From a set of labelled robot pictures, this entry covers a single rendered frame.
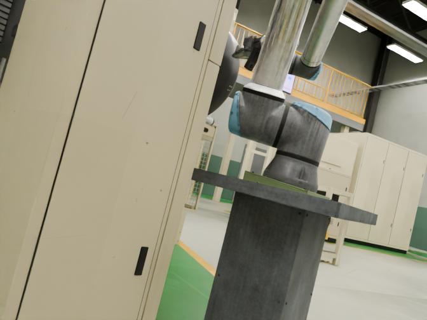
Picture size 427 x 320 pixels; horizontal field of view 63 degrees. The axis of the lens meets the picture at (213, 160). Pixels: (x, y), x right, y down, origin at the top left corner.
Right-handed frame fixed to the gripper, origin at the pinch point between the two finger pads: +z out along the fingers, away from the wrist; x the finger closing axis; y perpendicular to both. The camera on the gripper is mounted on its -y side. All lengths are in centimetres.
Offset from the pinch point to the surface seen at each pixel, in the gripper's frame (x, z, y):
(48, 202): 96, -48, -85
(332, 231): -477, 161, -84
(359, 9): -518, 173, 373
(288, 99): -580, 358, 221
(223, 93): -3.2, 6.9, -17.9
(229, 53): 2.1, 1.9, 1.5
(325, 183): -440, 164, -4
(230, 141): -561, 516, 110
